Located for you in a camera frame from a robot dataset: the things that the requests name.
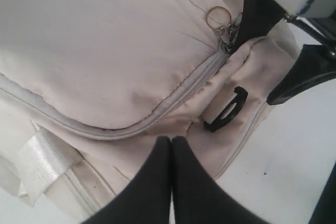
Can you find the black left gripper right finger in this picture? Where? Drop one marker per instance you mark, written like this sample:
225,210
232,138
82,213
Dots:
197,198

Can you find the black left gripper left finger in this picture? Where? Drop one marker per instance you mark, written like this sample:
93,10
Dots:
147,197

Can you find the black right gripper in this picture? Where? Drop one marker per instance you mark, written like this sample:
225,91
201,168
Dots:
316,63

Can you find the cream canvas duffel bag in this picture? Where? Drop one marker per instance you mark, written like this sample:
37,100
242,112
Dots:
87,86

